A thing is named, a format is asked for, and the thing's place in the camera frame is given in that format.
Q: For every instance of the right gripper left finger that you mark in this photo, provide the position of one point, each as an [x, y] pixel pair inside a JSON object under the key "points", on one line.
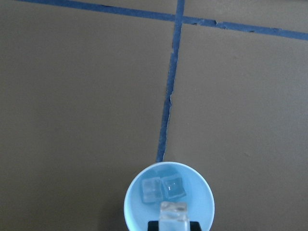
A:
{"points": [[153, 226]]}

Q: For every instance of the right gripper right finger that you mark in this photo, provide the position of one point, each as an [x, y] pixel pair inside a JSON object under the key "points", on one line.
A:
{"points": [[195, 226]]}

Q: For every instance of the clear ice cube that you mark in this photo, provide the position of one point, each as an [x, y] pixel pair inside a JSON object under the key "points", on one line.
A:
{"points": [[173, 217]]}

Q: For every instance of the light blue cup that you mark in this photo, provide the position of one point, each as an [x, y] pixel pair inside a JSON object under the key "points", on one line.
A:
{"points": [[199, 198]]}

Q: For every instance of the ice cube in cup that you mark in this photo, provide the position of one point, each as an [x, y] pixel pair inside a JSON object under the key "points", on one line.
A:
{"points": [[173, 187], [151, 190]]}

